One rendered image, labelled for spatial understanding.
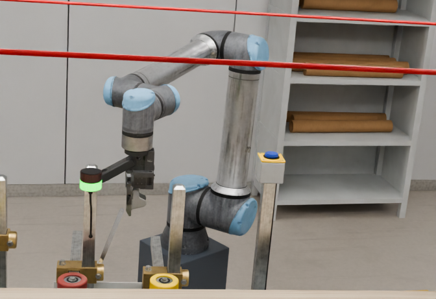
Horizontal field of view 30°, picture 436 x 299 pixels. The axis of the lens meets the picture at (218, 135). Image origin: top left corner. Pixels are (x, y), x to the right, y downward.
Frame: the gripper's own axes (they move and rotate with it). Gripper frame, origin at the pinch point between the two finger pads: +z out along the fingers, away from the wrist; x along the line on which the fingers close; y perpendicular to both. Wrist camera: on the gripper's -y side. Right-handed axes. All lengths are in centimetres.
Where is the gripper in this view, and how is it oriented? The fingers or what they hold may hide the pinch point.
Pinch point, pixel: (127, 211)
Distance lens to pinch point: 244.6
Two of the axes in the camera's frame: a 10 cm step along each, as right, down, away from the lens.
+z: -0.7, 9.5, 3.1
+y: 9.9, 0.2, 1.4
